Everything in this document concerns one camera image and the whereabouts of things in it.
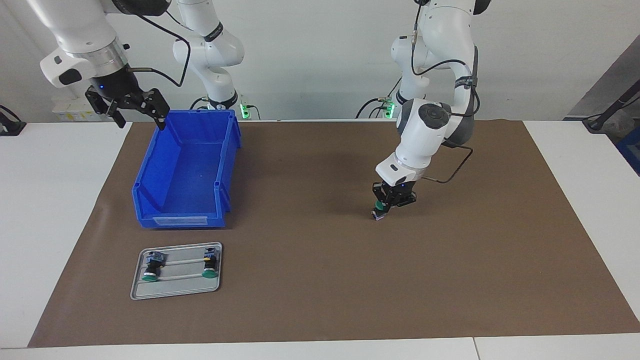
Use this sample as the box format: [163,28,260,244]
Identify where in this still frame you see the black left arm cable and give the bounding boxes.
[411,0,481,184]

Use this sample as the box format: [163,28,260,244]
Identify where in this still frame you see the brown table mat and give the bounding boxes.
[27,119,640,348]

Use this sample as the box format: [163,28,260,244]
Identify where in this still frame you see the grey metal tray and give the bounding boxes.
[130,242,224,301]

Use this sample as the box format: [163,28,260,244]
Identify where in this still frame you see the white wall box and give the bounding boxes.
[52,95,103,122]

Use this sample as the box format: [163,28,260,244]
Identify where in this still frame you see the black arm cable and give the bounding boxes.
[411,0,481,184]
[126,12,192,88]

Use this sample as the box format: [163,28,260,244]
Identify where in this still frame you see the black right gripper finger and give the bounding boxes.
[85,86,127,129]
[136,88,171,132]

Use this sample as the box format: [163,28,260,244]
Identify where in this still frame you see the blue crate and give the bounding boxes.
[616,125,640,176]

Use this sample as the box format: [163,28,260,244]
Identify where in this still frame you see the blue plastic storage bin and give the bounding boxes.
[131,109,243,230]

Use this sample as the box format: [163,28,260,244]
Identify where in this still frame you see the black clamp mount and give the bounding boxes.
[0,105,27,137]

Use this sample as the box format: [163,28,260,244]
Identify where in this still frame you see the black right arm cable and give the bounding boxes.
[126,12,192,88]

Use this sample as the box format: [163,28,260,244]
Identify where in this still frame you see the black stand pole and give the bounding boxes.
[582,92,640,133]

